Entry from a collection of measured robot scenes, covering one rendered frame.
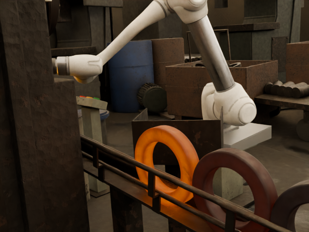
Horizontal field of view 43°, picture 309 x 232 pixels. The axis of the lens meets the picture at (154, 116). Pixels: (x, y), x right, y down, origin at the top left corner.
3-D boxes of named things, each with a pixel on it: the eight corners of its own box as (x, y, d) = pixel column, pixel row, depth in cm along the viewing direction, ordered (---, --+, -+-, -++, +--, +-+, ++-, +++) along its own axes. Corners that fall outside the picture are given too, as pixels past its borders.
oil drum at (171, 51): (165, 107, 512) (162, 38, 493) (136, 103, 555) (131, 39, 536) (195, 100, 551) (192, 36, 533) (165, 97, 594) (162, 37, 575)
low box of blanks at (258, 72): (278, 118, 414) (278, 56, 400) (247, 135, 359) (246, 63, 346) (203, 112, 473) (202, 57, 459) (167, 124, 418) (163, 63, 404)
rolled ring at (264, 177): (206, 133, 80) (196, 136, 78) (289, 169, 68) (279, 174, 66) (196, 210, 86) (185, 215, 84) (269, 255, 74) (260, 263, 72)
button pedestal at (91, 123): (98, 199, 239) (89, 99, 226) (77, 189, 256) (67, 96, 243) (119, 191, 249) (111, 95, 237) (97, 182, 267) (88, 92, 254)
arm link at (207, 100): (221, 115, 231) (219, 78, 226) (239, 121, 215) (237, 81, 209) (197, 119, 226) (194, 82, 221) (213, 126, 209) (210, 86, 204)
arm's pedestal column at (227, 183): (214, 179, 259) (212, 134, 252) (267, 195, 230) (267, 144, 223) (171, 199, 233) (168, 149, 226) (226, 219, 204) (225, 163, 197)
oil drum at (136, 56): (131, 115, 479) (125, 41, 460) (102, 110, 522) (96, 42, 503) (165, 107, 518) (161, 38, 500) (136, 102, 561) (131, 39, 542)
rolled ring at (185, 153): (214, 162, 80) (204, 166, 78) (183, 218, 90) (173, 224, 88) (158, 107, 89) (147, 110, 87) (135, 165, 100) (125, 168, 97)
